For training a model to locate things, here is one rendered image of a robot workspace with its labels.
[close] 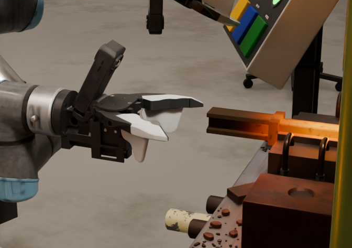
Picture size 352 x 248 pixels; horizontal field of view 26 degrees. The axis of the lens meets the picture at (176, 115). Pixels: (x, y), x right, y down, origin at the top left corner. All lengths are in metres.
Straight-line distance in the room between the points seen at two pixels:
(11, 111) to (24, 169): 0.10
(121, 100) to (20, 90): 0.16
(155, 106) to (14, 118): 0.21
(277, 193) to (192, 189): 2.28
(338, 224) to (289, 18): 0.91
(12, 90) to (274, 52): 0.51
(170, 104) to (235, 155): 2.38
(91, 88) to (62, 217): 1.90
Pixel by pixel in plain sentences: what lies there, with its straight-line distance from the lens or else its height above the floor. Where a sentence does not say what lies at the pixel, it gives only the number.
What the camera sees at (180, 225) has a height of 0.62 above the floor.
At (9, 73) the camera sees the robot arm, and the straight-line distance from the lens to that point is 1.34.
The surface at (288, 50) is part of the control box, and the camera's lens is 1.44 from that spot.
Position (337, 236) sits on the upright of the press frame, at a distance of 0.55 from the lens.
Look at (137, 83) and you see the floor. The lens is 4.53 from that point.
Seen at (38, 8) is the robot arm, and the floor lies 0.98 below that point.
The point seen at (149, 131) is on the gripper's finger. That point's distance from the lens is 1.03.
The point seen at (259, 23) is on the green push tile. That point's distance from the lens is 1.48.
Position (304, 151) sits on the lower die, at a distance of 0.99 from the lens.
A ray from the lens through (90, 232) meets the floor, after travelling 2.86.
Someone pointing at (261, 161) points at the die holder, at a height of 0.91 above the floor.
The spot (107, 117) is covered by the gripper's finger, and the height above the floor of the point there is 1.00.
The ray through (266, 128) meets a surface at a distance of 1.05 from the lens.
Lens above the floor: 1.37
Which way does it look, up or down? 20 degrees down
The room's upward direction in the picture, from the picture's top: straight up
